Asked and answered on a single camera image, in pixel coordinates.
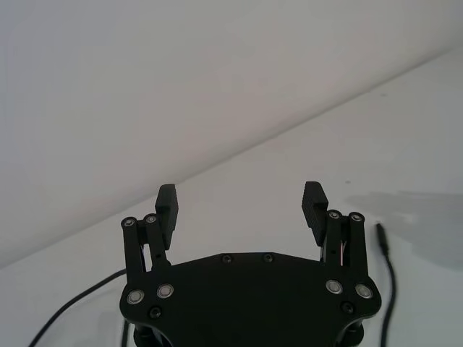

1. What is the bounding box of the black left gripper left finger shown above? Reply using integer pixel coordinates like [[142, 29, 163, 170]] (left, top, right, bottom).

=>
[[121, 184, 180, 280]]

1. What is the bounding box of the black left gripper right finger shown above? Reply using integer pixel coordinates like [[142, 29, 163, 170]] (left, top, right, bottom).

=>
[[300, 181, 370, 280]]

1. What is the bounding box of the thin black cable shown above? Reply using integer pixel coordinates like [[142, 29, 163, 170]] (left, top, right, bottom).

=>
[[27, 267, 127, 347]]

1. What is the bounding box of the black cable with plug tip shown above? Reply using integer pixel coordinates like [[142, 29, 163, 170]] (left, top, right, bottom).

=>
[[375, 222, 399, 347]]

